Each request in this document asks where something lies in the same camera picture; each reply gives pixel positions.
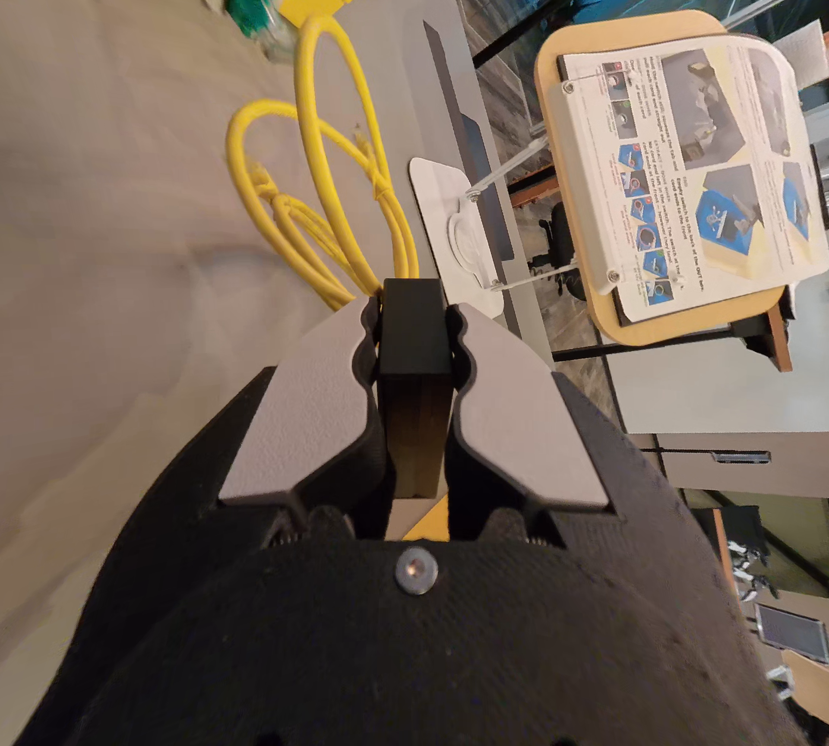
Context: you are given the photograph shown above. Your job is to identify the clear acrylic stand post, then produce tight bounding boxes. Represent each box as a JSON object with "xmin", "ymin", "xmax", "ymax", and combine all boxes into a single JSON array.
[{"xmin": 465, "ymin": 134, "xmax": 587, "ymax": 294}]

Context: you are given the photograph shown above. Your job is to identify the long yellow ethernet cable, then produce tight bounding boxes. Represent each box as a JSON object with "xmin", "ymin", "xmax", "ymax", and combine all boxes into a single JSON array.
[{"xmin": 294, "ymin": 14, "xmax": 420, "ymax": 281}]

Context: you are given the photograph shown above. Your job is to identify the clear round disc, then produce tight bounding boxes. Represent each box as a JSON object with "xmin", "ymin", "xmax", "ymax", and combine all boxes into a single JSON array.
[{"xmin": 446, "ymin": 212, "xmax": 496, "ymax": 284}]

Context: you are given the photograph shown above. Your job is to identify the short yellow ethernet cable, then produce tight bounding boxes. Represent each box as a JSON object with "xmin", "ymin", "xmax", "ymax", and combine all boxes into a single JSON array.
[{"xmin": 225, "ymin": 100, "xmax": 380, "ymax": 312}]

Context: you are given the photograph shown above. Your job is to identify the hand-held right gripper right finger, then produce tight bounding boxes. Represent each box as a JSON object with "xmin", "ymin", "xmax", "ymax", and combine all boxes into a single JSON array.
[{"xmin": 444, "ymin": 302, "xmax": 613, "ymax": 536}]

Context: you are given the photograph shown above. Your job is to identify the grey tablet screen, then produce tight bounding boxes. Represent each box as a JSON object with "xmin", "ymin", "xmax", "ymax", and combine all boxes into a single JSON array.
[{"xmin": 754, "ymin": 604, "xmax": 829, "ymax": 664}]

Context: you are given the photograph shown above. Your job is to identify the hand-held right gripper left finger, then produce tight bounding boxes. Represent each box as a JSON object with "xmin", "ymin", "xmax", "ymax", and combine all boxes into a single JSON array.
[{"xmin": 218, "ymin": 297, "xmax": 395, "ymax": 530}]

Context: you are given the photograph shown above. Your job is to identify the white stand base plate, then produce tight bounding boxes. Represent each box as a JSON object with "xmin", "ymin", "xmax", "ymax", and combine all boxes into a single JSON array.
[{"xmin": 408, "ymin": 157, "xmax": 506, "ymax": 316}]

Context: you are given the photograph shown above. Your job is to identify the white textured pad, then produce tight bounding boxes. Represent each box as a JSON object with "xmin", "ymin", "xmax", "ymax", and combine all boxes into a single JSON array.
[{"xmin": 771, "ymin": 21, "xmax": 829, "ymax": 89}]

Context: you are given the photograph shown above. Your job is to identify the instruction sign on stand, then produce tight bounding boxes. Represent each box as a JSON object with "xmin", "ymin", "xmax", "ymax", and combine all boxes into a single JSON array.
[{"xmin": 534, "ymin": 9, "xmax": 794, "ymax": 347}]

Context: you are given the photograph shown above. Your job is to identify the black network switch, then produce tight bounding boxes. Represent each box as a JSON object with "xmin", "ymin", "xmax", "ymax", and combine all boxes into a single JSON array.
[{"xmin": 379, "ymin": 278, "xmax": 454, "ymax": 499}]

